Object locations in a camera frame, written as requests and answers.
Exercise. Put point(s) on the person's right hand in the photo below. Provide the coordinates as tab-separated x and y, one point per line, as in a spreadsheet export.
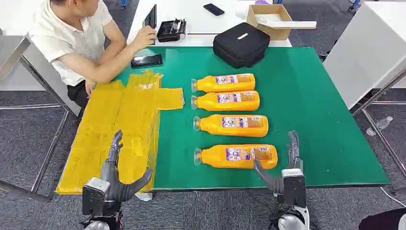
144	38

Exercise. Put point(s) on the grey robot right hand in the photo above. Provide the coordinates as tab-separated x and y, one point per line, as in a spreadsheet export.
293	152

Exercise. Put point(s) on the person's left hand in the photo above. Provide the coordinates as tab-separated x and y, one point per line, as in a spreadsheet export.
90	87

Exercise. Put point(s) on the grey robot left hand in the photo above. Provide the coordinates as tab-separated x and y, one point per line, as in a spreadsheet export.
112	181

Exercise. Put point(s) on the black tablet with stand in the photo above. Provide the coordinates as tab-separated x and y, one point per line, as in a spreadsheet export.
151	17

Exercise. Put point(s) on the orange drink bottle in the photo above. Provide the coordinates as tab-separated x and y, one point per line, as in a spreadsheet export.
206	84
212	158
206	102
211	126

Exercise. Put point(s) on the black smartphone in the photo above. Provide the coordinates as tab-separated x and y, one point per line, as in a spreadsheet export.
146	61
213	9

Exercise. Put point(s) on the white tag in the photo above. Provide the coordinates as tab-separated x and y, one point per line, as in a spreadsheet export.
144	196

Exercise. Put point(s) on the yellow plastic sheet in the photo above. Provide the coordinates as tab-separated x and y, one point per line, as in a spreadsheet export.
95	127

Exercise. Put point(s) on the green table mat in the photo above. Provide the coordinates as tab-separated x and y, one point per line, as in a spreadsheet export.
301	111

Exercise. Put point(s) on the person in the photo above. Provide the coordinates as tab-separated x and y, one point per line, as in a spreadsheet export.
63	38
380	220

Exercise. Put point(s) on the clear plastic cup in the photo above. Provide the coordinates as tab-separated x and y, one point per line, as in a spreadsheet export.
370	131

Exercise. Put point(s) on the black zip case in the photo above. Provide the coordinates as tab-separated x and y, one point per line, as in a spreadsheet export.
234	50

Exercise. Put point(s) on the clear plastic bottle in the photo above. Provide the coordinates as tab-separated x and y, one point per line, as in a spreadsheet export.
384	122

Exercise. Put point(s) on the open cardboard box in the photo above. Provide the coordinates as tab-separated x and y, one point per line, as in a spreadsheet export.
253	19

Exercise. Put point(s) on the white side table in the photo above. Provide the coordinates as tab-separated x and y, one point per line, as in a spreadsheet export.
364	54

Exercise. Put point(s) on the purple object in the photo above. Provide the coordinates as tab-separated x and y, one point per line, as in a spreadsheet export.
261	2

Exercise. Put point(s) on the white flat board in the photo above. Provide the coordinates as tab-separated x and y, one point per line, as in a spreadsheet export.
295	24

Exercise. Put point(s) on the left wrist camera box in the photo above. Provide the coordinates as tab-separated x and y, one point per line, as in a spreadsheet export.
93	196

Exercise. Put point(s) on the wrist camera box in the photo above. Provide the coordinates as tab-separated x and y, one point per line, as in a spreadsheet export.
93	196
293	190

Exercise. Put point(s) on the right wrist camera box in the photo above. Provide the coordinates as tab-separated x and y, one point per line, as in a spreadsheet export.
293	190

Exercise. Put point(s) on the grey metal-frame table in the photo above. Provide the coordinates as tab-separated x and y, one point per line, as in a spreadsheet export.
41	70

